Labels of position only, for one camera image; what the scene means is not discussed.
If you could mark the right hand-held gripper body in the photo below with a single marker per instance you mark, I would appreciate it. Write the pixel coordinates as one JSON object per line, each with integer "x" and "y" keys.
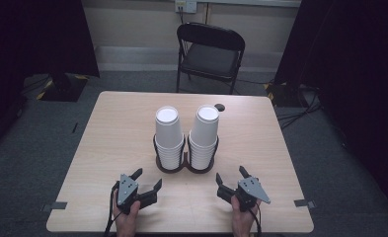
{"x": 249, "y": 189}

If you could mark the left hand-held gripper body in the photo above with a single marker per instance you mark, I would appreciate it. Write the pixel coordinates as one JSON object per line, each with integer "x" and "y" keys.
{"x": 127, "y": 190}

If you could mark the person's left hand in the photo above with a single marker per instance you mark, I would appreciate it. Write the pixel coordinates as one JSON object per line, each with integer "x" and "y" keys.
{"x": 126, "y": 223}

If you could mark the person's right hand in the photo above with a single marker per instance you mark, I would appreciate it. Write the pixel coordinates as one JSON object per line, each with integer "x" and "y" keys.
{"x": 242, "y": 222}

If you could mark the black double cup holder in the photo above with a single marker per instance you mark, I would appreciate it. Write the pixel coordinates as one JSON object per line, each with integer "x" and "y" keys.
{"x": 185, "y": 167}

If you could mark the stack of white paper cups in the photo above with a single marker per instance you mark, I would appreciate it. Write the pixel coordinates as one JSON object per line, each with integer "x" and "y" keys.
{"x": 168, "y": 135}
{"x": 204, "y": 135}

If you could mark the grey tape strip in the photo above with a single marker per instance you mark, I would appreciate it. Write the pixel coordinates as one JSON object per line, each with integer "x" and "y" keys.
{"x": 55, "y": 206}
{"x": 304, "y": 203}

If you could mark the black round table grommet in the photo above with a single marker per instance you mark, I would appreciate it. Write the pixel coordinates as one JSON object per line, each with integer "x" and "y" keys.
{"x": 219, "y": 107}

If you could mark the black stand base striped tape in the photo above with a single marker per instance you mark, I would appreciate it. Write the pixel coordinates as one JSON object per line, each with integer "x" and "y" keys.
{"x": 282, "y": 94}
{"x": 61, "y": 87}

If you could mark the black folding chair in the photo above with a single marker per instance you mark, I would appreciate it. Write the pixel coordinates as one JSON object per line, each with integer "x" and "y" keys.
{"x": 209, "y": 61}

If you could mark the dark curtain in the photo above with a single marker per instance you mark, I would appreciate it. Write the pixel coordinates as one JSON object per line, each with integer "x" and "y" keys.
{"x": 33, "y": 39}
{"x": 356, "y": 65}

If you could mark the white wall socket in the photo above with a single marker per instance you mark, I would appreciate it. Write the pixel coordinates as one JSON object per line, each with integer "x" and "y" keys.
{"x": 185, "y": 6}

